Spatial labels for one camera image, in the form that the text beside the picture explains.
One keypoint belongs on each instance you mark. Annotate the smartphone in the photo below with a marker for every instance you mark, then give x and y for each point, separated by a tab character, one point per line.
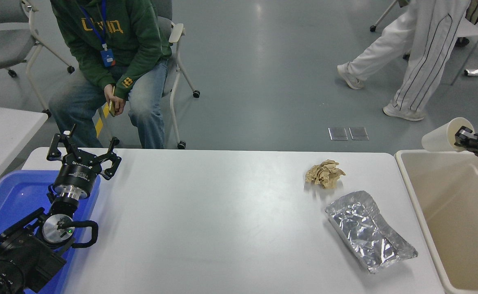
112	107

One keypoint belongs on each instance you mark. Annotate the silver floor plate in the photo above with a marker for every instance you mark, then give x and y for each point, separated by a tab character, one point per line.
359	133
338	134

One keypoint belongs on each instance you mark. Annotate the blue id badge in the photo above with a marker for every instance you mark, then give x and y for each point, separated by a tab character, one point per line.
107	58

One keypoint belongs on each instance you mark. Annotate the white chair thin metal legs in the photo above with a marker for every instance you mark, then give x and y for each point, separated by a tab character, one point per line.
473	29

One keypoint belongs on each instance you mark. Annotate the person's left hand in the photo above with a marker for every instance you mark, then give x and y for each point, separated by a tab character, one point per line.
119	105

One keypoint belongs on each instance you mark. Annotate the large pale bin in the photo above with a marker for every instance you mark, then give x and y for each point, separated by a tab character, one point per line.
459	204

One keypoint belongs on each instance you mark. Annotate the white side table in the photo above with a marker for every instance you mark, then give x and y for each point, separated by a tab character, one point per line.
2	130

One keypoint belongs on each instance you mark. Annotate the blue plastic tray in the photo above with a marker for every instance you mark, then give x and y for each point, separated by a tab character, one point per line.
14	196

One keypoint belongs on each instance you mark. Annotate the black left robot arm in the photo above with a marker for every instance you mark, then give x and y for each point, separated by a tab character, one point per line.
22	253

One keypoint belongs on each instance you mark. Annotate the person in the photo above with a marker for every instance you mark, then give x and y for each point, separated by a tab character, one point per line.
426	41
463	41
112	24

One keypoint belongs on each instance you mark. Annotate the white chair legs with casters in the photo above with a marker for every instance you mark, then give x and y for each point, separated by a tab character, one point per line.
372	28

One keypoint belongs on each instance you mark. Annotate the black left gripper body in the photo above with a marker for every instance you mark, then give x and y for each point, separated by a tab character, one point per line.
77	175

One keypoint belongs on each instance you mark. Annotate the person's right hand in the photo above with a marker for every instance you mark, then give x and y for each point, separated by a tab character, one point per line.
108	93

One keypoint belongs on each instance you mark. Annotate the crumpled tan paper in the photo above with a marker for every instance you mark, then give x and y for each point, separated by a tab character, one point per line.
324	173

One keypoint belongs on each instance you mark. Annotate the silver foil tray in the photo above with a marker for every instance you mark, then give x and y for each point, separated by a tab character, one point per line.
365	232

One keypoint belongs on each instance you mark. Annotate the white paper cup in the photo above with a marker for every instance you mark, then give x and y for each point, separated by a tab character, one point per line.
439	139

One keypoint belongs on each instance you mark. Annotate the grey office chair white armrests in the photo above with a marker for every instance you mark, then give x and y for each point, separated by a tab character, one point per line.
176	32

